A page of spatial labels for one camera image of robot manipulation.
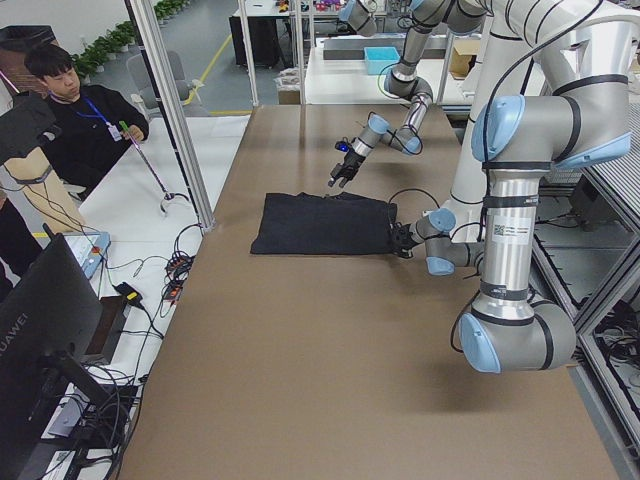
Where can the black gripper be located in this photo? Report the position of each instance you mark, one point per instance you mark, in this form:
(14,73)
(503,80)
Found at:
(349,161)
(404,239)

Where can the black printed t-shirt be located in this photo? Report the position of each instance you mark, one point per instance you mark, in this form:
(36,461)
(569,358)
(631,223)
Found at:
(344,224)

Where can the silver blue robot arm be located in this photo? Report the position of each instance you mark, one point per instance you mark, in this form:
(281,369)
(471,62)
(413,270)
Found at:
(402,81)
(552,94)

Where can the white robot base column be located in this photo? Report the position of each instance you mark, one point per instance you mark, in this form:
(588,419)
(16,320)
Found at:
(491,212)

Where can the blue plastic bin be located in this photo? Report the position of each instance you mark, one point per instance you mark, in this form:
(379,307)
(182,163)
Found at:
(379,58)

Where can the metal reacher grabber tool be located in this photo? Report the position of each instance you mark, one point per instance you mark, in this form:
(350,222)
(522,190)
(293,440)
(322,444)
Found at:
(168,197)

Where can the cardboard box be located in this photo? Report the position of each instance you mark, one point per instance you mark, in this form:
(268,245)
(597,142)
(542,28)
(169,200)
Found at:
(463,57)

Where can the black red power strip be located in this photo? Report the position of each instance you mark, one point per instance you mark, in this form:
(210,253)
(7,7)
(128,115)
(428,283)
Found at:
(177,270)

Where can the black power adapter brick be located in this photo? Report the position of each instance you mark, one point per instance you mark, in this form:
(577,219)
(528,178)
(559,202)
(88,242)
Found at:
(132,295)

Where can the seated person black jacket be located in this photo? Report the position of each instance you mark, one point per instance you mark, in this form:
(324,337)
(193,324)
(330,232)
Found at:
(97,124)

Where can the blue grey teach pendant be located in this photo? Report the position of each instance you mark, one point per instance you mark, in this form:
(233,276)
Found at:
(89,249)

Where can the black Huawei monitor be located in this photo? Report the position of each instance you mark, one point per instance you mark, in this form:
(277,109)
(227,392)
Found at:
(47,322)

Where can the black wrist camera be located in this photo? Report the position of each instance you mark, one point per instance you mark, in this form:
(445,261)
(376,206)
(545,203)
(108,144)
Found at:
(343,145)

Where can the silver aluminium frame post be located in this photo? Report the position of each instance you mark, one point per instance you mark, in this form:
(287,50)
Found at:
(149,39)

